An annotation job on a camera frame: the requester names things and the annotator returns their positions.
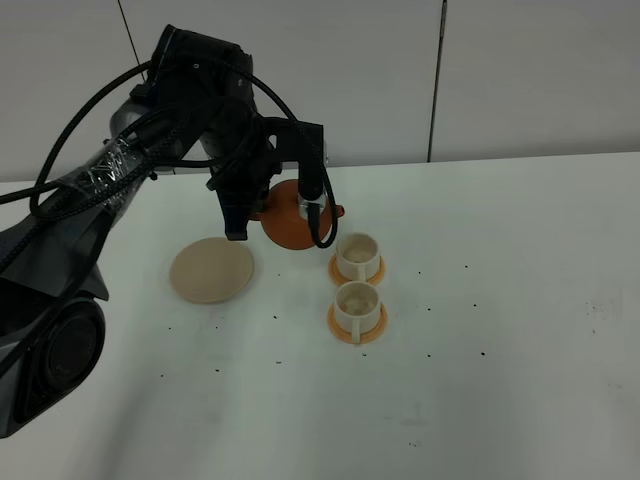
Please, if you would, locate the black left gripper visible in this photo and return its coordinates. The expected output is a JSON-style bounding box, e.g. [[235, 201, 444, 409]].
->
[[204, 99, 275, 241]]

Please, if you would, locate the brown clay teapot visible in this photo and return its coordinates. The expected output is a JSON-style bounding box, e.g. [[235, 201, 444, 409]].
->
[[250, 179, 315, 250]]

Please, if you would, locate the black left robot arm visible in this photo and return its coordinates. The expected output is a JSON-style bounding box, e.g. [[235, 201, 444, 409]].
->
[[1, 26, 278, 437]]

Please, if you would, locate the beige round teapot saucer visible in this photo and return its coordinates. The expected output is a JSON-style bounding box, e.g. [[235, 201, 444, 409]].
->
[[169, 237, 255, 304]]

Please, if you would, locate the far orange cup coaster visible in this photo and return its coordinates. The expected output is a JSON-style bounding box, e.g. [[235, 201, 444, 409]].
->
[[328, 254, 386, 286]]

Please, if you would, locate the orange cup coaster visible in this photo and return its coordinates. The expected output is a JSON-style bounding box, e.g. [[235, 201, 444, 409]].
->
[[327, 304, 389, 345], [328, 254, 386, 286]]

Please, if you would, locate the far white teacup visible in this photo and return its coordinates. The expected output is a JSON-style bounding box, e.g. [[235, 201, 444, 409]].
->
[[336, 233, 382, 281]]

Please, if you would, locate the white teacup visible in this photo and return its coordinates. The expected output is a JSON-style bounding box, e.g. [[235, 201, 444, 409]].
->
[[336, 233, 382, 281], [331, 281, 383, 345]]

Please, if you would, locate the near white teacup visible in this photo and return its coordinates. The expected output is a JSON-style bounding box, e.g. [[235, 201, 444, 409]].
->
[[331, 281, 383, 345]]

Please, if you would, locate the near orange cup coaster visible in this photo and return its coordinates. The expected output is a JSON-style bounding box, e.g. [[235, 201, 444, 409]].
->
[[327, 304, 389, 345]]

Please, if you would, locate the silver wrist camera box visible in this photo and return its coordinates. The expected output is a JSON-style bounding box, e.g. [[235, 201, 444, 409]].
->
[[264, 117, 329, 221]]

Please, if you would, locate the black braided camera cable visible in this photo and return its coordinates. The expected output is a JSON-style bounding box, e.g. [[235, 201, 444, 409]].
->
[[0, 59, 341, 250]]

